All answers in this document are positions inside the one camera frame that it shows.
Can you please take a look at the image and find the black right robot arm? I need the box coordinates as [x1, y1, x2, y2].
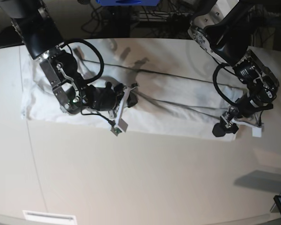
[0, 0, 138, 115]

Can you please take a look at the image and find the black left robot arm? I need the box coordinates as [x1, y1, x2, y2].
[188, 0, 280, 137]

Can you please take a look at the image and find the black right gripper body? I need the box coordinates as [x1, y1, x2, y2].
[85, 82, 126, 112]

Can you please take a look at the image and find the white T-shirt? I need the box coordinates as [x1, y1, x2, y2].
[20, 46, 251, 143]

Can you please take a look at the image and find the white label strip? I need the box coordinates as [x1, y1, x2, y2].
[23, 210, 77, 225]

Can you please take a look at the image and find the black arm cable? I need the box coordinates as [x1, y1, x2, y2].
[213, 62, 239, 106]
[60, 38, 115, 125]

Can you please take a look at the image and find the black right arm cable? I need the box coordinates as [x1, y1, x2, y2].
[60, 38, 115, 125]

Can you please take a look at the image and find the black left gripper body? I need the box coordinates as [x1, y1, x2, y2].
[221, 94, 274, 128]

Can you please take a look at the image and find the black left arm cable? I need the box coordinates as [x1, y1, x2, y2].
[213, 62, 239, 106]

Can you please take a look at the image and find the black power strip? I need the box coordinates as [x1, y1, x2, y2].
[138, 12, 191, 23]

